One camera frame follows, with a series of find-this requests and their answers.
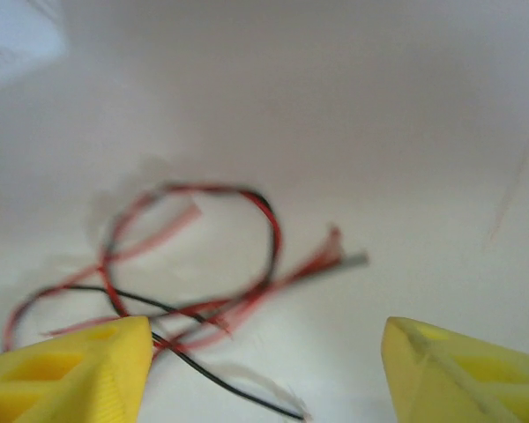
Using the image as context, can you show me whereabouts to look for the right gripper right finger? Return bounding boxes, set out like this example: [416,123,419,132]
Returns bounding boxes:
[381,315,529,423]

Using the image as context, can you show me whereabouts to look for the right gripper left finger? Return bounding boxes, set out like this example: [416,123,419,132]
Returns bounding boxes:
[0,315,154,423]

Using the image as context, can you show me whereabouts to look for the thin black cable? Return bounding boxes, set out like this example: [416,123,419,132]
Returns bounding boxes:
[63,284,308,422]

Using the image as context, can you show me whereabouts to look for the thin red cable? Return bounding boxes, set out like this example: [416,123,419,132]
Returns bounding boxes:
[99,182,283,327]
[4,224,371,353]

